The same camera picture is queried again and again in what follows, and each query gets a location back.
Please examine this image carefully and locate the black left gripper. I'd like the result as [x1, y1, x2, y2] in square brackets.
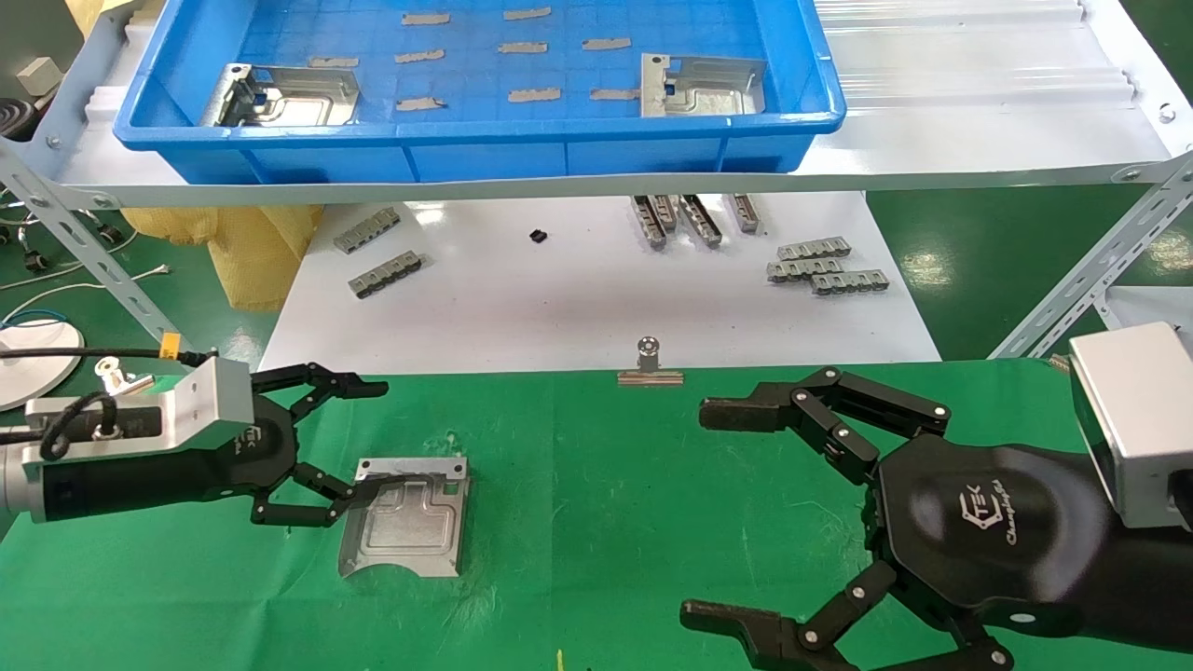
[37, 363, 390, 529]

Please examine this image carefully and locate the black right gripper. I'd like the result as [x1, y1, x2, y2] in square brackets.
[680, 366, 1119, 671]

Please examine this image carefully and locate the stamped metal plate part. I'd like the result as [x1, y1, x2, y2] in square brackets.
[337, 455, 469, 579]
[639, 53, 768, 118]
[200, 63, 361, 128]

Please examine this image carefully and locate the green table cloth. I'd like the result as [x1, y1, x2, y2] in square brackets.
[0, 359, 1193, 671]

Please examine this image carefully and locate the silver binder clip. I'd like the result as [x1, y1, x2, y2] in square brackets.
[618, 336, 684, 387]
[96, 357, 155, 397]

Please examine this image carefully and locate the yellow mesh bag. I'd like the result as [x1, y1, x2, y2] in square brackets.
[121, 205, 325, 311]

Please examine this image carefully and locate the white table board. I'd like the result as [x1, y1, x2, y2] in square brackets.
[256, 191, 942, 377]

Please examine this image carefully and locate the perforated angle iron strut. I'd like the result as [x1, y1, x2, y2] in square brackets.
[0, 140, 215, 377]
[988, 154, 1193, 360]

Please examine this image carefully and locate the white round stand base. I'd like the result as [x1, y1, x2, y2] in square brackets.
[0, 317, 85, 412]

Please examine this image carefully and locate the blue plastic tray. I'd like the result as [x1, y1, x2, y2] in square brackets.
[114, 0, 847, 185]

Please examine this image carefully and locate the white flat panel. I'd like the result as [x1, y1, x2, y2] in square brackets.
[1104, 286, 1193, 332]

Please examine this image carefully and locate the black coiled object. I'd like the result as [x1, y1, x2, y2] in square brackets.
[0, 98, 38, 141]

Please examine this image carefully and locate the small beige box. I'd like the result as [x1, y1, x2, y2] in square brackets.
[16, 58, 63, 94]

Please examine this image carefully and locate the white corrugated plastic sheet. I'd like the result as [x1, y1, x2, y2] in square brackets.
[56, 0, 1175, 183]

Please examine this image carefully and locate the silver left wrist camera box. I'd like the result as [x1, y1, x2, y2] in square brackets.
[23, 357, 254, 464]

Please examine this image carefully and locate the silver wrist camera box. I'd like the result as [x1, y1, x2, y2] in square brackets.
[23, 357, 254, 464]
[1068, 322, 1193, 530]

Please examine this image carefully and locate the white cable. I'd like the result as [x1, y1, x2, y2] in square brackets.
[0, 266, 171, 322]

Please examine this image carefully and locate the black camera cable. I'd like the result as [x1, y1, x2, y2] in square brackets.
[0, 347, 217, 462]

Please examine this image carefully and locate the white metal shelf frame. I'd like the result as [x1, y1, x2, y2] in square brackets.
[0, 0, 1193, 208]

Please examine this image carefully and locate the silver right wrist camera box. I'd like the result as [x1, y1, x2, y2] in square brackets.
[1068, 322, 1193, 530]

